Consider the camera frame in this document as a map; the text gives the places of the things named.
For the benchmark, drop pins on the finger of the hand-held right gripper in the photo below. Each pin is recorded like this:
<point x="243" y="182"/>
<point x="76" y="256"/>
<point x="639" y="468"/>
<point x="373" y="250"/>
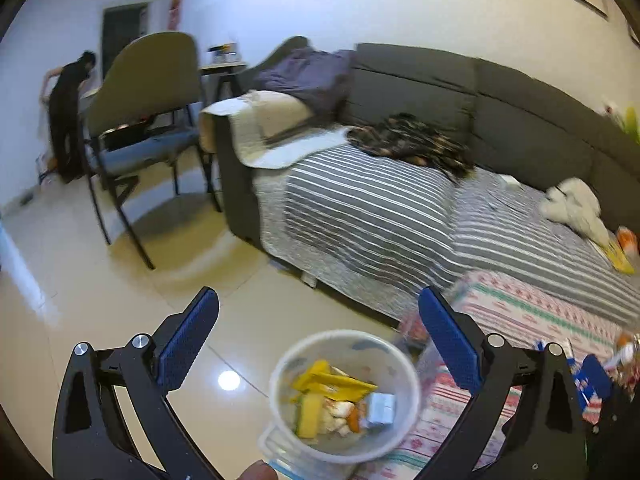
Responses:
<point x="595" y="380"/>

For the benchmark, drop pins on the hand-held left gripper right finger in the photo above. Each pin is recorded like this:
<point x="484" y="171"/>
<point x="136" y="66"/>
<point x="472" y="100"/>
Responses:
<point x="447" y="340"/>

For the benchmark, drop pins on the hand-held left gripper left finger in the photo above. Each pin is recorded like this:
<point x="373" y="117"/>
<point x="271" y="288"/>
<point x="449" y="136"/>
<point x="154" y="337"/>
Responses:
<point x="187" y="340"/>

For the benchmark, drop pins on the clear plastic waste bin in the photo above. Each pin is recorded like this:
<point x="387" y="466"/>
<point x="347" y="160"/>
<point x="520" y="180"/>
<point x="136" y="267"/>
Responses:
<point x="406" y="422"/>

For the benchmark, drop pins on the small white carton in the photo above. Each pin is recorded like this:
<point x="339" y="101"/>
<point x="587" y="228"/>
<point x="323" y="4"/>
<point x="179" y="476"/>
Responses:
<point x="381" y="407"/>

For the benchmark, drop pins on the orange peel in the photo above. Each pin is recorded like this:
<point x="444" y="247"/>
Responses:
<point x="354" y="422"/>

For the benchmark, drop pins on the yellow wrapper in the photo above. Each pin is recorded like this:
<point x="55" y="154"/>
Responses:
<point x="322" y="379"/>

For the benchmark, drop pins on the white paper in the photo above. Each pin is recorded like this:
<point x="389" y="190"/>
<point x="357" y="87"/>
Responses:
<point x="334" y="417"/>

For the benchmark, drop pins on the yellow sponge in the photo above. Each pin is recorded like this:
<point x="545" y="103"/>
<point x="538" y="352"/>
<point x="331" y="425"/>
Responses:
<point x="309" y="414"/>

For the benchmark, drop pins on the person's left hand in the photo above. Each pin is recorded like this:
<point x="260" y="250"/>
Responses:
<point x="258" y="472"/>

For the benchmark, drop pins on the patterned tablecloth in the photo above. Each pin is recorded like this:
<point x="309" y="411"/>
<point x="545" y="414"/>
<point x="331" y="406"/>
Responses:
<point x="525" y="305"/>

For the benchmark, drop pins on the orange snack bag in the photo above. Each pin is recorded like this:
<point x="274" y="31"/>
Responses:
<point x="627" y="240"/>

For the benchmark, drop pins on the grey striped blanket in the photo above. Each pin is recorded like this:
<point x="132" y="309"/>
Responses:
<point x="360" y="210"/>

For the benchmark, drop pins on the white charger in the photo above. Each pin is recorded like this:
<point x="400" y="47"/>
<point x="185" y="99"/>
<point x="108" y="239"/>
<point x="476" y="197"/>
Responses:
<point x="511" y="180"/>

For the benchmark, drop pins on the white plush dog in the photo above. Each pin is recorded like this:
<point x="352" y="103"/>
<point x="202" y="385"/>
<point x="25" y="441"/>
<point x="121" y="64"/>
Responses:
<point x="575" y="207"/>

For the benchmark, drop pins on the dark plaid shirt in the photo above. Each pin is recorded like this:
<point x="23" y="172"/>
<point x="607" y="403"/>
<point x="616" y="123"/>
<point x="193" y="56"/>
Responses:
<point x="415" y="142"/>

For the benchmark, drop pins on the cream quilted throw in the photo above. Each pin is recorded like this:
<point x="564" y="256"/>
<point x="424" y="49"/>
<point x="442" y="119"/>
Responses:
<point x="260" y="120"/>

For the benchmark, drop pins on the grey fabric sofa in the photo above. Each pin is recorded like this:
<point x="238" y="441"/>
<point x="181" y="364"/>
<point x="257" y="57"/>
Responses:
<point x="415" y="85"/>

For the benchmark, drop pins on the yellow green corn plush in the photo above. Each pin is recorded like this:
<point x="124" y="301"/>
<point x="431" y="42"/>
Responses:
<point x="631" y="122"/>

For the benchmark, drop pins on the small side table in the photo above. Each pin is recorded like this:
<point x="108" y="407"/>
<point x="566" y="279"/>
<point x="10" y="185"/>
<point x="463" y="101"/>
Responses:
<point x="220" y="75"/>

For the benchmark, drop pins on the beige folding chair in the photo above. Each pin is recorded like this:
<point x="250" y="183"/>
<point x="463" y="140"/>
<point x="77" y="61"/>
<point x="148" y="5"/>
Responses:
<point x="150" y="75"/>

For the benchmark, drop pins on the purple cloth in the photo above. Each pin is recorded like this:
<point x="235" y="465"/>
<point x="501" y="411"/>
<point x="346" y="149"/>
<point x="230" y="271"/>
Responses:
<point x="310" y="80"/>

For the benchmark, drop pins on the dark door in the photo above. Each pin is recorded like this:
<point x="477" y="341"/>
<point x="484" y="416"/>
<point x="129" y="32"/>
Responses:
<point x="122" y="35"/>

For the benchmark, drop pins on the red wall hanging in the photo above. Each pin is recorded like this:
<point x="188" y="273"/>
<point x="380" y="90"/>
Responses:
<point x="175" y="7"/>

